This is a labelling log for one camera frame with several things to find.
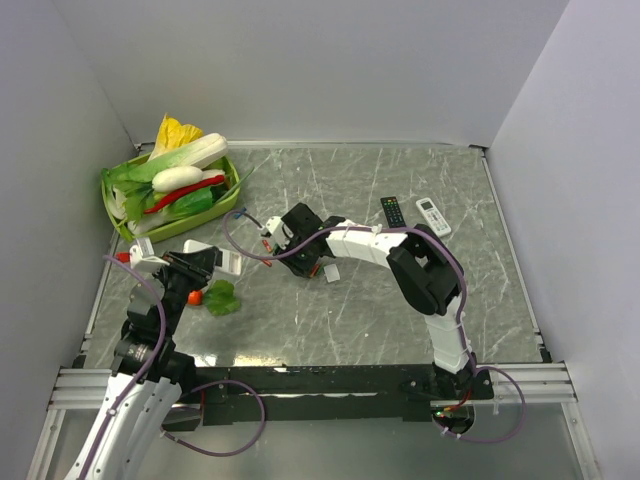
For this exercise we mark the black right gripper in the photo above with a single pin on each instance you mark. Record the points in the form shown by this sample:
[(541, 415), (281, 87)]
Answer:
[(299, 268)]

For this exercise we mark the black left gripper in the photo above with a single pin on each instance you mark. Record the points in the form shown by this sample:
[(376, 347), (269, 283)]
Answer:
[(196, 265)]

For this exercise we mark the white battery cover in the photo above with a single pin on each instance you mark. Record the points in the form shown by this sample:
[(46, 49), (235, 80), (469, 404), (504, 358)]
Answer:
[(331, 273)]

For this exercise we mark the red white remote control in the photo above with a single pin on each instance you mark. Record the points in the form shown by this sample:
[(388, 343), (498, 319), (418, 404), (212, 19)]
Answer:
[(227, 262)]

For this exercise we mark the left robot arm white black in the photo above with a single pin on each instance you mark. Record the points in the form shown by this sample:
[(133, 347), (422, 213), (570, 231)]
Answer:
[(148, 374)]

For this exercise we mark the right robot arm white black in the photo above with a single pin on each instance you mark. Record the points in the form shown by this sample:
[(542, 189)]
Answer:
[(430, 279)]

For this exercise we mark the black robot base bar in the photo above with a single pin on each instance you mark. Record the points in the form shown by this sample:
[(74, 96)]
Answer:
[(410, 392)]

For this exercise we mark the pile of colourful batteries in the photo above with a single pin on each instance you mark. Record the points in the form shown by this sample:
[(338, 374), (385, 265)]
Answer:
[(267, 247)]

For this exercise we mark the black TV remote control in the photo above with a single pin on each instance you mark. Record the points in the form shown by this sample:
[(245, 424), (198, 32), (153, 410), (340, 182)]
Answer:
[(392, 212)]

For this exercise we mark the white air conditioner remote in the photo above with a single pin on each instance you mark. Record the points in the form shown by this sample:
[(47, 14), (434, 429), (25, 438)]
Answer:
[(433, 217)]

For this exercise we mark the orange carrot toy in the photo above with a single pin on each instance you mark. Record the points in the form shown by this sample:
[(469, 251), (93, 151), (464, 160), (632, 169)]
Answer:
[(219, 299)]

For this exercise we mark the green plastic basket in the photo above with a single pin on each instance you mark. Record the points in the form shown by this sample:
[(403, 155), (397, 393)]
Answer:
[(186, 213)]

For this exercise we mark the white radish toy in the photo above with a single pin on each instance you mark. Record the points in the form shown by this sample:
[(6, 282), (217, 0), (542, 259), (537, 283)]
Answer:
[(174, 178)]

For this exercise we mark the red chili pepper toy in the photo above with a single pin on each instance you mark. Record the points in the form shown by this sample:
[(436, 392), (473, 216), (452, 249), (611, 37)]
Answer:
[(179, 193)]

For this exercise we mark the green leafy vegetable toy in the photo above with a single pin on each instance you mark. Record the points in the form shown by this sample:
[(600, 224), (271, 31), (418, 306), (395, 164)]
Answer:
[(132, 185)]

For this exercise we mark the napa cabbage toy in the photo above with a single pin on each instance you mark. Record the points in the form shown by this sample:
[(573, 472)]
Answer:
[(180, 144)]

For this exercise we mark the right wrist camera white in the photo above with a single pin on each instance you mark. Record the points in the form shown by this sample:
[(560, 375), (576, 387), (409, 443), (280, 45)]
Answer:
[(273, 231)]

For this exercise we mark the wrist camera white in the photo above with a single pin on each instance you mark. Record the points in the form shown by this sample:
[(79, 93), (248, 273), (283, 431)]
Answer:
[(141, 257), (273, 231)]

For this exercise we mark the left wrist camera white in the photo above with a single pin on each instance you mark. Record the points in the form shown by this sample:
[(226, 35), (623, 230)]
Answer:
[(141, 257)]

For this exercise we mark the aluminium frame rail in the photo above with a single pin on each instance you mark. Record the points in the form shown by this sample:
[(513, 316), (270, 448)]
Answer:
[(363, 319)]

